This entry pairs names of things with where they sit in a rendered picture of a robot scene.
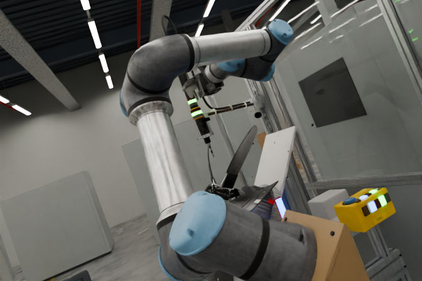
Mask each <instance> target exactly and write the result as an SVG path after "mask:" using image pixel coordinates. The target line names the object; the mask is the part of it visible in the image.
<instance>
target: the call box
mask: <svg viewBox="0 0 422 281"><path fill-rule="evenodd" d="M374 189H375V188H369V189H363V190H361V191H359V192H358V193H355V194H354V195H352V196H351V197H355V198H356V199H360V197H361V196H364V195H365V194H366V193H369V191H372V190H374ZM385 193H388V192H387V189H386V188H381V189H380V190H378V191H376V192H375V193H372V194H371V195H370V196H368V197H366V198H364V199H361V201H360V202H359V203H354V202H353V203H349V204H344V201H342V202H340V203H338V204H336V205H335V206H334V209H335V212H336V214H337V216H338V219H339V221H340V223H344V224H346V225H347V226H348V228H349V230H350V231H357V232H364V233H365V232H366V231H368V230H370V229H371V228H373V227H374V226H376V225H377V224H379V223H380V222H382V221H384V220H385V219H386V218H388V217H390V216H391V215H393V214H394V213H395V212H396V210H395V208H394V205H393V203H392V201H390V202H388V203H387V204H385V205H384V206H382V207H380V208H379V209H377V210H375V211H374V212H372V211H371V209H370V207H369V203H370V202H372V201H373V200H375V199H377V198H378V197H380V196H382V195H383V194H385ZM351 197H350V198H351ZM365 205H367V207H368V209H369V211H370V214H369V215H368V216H364V213H363V211H362V207H363V206H365Z"/></svg>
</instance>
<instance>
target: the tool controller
mask: <svg viewBox="0 0 422 281"><path fill-rule="evenodd" d="M62 281H91V278H90V275H89V273H88V271H87V270H83V271H81V272H79V273H77V274H75V275H73V276H71V277H69V278H66V279H65V280H62Z"/></svg>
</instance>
